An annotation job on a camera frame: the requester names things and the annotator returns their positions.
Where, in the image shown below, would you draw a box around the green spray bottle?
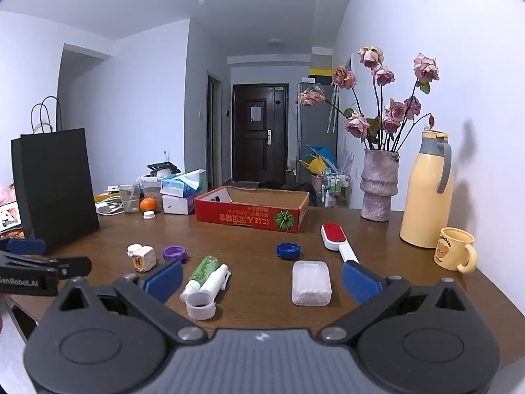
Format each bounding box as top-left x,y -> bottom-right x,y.
181,255 -> 217,301

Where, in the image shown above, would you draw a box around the red cardboard box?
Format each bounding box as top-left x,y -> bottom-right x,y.
194,186 -> 310,233

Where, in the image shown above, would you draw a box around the blue tissue pack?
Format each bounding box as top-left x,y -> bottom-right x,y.
161,169 -> 205,198

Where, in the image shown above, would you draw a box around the purple bottle cap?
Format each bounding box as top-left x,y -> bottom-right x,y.
163,246 -> 189,262

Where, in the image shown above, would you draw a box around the white spray bottle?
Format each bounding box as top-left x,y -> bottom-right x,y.
201,265 -> 231,296

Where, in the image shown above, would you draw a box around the red and white lint brush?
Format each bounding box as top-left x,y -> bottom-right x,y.
320,222 -> 360,265

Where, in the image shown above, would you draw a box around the yellow bear mug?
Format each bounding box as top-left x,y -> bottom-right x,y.
433,227 -> 478,274

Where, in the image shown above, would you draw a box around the bunch of dried pink roses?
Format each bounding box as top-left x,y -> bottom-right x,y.
298,45 -> 440,152

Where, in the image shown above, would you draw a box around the pink ceramic vase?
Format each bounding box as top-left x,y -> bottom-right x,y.
360,148 -> 400,222

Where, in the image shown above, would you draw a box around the blue bottle cap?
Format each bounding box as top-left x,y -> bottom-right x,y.
276,242 -> 302,260

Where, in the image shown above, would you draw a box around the printed paper card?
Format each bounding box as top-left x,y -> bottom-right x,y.
0,201 -> 22,232

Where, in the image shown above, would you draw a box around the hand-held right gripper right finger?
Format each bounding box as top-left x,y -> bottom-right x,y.
318,260 -> 472,345

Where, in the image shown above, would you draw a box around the white folded umbrella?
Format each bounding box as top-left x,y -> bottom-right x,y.
327,86 -> 341,134

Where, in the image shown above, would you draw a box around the white charging cables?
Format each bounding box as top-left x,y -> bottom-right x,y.
95,196 -> 125,216

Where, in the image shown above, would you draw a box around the clear cotton swab box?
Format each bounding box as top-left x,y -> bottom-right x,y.
291,260 -> 332,307

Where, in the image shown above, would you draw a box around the yellow thermos jug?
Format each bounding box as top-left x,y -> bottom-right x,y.
400,130 -> 454,249

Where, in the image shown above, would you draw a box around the yellow and black box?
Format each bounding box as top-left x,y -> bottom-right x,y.
309,66 -> 334,83

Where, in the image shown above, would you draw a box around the black paper bag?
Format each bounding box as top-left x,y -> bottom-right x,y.
11,96 -> 100,254

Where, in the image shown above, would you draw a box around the white cube charger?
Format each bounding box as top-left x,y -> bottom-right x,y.
130,246 -> 157,274

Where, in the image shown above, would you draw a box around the purple tissue pack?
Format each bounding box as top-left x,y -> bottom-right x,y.
162,193 -> 197,215

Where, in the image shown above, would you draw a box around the dark entrance door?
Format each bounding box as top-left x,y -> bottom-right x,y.
232,84 -> 287,183

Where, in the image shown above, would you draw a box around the dark side door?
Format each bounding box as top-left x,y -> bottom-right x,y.
207,72 -> 224,189

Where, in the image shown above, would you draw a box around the clear container of nuts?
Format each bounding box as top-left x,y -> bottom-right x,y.
141,176 -> 162,202

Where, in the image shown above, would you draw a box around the clear round cap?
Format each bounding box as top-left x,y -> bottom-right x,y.
185,291 -> 217,321

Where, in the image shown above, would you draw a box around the clear glass cup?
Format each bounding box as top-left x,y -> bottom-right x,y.
119,184 -> 141,214

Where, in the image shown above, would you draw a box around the wire cart with bottles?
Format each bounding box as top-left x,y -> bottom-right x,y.
322,169 -> 352,208

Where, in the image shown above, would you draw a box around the grey refrigerator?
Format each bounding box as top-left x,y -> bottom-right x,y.
296,81 -> 338,173

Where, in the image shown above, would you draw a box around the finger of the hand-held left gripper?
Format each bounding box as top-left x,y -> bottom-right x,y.
0,238 -> 47,256
0,252 -> 92,280

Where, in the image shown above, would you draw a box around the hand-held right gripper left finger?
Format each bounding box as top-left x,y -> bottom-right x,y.
49,259 -> 208,345

